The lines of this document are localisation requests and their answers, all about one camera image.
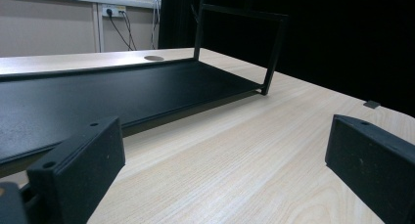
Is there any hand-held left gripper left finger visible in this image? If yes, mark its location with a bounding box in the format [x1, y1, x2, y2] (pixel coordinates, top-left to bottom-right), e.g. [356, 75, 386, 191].
[26, 115, 126, 224]

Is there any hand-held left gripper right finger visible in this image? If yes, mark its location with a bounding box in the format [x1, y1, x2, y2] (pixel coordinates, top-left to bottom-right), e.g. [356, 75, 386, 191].
[324, 114, 415, 224]

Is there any black two-tier metal rack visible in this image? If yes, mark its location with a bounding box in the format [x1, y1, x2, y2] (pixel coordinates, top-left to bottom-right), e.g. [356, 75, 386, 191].
[0, 0, 290, 179]

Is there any grey tape strip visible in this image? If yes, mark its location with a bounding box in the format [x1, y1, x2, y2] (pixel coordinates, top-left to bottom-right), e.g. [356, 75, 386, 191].
[362, 100, 382, 110]

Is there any black curtain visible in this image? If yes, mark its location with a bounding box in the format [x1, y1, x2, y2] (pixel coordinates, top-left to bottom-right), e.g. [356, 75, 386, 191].
[158, 0, 415, 118]

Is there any white desk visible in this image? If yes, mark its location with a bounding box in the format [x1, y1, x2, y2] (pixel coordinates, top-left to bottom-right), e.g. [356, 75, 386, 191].
[0, 0, 161, 54]

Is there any black power cable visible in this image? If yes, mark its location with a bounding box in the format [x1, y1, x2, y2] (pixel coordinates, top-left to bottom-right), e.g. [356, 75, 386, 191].
[106, 8, 135, 52]
[119, 10, 138, 52]

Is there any white wall socket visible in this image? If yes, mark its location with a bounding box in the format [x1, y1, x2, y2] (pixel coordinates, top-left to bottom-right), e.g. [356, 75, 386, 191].
[101, 4, 127, 18]

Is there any white hanging cable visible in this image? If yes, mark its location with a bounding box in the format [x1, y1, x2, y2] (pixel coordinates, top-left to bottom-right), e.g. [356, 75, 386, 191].
[149, 0, 162, 51]

